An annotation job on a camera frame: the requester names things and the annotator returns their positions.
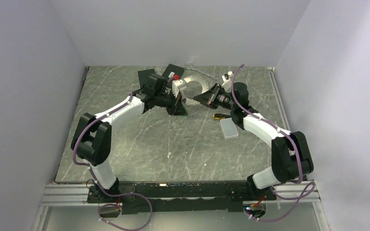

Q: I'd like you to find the black box with label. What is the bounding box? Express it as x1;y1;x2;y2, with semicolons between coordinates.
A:
162;64;185;80

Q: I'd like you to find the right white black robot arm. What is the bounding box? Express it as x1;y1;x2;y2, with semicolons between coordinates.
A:
193;82;314;200

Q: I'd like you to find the silver wrench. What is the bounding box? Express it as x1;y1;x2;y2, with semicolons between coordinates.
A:
185;64;220;80

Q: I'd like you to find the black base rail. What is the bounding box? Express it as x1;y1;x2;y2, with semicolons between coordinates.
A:
87;180;276;215

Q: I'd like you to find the aluminium frame rail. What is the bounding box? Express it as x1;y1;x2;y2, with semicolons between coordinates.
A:
41;181;307;206

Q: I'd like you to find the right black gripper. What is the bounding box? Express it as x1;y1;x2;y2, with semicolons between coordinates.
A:
194;83;237;111

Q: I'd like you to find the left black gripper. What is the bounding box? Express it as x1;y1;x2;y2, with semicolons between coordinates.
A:
154;89;188;116

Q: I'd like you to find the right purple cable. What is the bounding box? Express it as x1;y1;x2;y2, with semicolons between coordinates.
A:
230;64;317;223

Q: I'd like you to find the clear plastic case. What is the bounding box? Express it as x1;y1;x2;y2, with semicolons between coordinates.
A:
220;118;239;139

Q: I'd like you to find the yellow black screwdriver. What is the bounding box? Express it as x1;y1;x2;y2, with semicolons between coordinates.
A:
213;113;232;120

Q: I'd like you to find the black flat box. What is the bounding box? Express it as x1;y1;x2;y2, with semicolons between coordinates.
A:
137;69;156;87

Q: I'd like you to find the purple cable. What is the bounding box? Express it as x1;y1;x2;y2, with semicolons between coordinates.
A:
230;64;317;223
72;92;153;230

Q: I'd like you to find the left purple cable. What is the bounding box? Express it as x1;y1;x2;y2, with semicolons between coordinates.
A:
72;92;153;230

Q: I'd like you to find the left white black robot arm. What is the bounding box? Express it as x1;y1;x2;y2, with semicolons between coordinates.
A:
71;72;186;202

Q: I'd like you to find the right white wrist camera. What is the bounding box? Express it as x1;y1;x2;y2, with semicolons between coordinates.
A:
221;71;234;90

